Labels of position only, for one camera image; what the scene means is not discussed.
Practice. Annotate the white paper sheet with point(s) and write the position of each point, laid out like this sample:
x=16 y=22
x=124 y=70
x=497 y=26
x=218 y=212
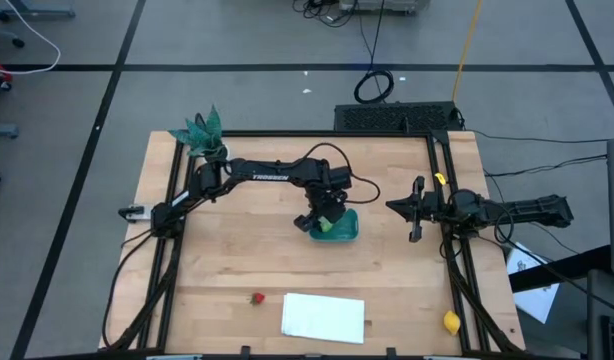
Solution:
x=537 y=300

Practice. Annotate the grey chair leg with caster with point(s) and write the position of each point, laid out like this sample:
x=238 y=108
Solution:
x=18 y=43

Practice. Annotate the green round toy produce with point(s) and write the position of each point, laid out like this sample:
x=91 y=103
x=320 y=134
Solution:
x=327 y=225

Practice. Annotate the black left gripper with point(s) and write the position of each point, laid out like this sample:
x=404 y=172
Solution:
x=327 y=202

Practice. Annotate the grey equipment box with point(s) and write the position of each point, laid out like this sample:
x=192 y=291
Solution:
x=387 y=5

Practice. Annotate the black desk beam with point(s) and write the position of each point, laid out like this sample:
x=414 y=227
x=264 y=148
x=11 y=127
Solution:
x=562 y=267

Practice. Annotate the white folded cloth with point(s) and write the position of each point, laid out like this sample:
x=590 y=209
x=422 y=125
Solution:
x=322 y=317

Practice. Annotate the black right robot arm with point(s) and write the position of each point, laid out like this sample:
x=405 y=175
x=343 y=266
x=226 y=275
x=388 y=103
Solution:
x=537 y=210

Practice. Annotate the green plant in white pot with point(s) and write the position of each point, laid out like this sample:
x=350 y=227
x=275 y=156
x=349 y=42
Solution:
x=202 y=135

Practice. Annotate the black aluminium table frame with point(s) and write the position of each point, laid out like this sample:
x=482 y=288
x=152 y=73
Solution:
x=337 y=134

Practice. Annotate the grey furniture base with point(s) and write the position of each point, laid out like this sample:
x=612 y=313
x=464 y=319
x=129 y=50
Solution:
x=37 y=14

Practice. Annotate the red toy strawberry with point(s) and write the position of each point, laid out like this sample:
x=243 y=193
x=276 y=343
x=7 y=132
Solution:
x=257 y=299

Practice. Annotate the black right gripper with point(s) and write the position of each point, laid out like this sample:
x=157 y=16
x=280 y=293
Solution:
x=417 y=210

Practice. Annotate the black perforated computer case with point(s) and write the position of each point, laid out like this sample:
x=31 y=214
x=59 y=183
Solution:
x=397 y=117

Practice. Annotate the teal plastic tupperware container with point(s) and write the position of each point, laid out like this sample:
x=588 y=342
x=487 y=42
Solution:
x=347 y=230

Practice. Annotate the grey furniture foot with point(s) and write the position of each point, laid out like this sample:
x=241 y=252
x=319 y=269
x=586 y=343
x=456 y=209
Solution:
x=2 y=131

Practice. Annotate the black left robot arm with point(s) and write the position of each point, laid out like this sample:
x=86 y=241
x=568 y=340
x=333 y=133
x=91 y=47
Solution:
x=267 y=175

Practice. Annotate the yellow toy lemon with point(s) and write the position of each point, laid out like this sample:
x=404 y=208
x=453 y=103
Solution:
x=451 y=323

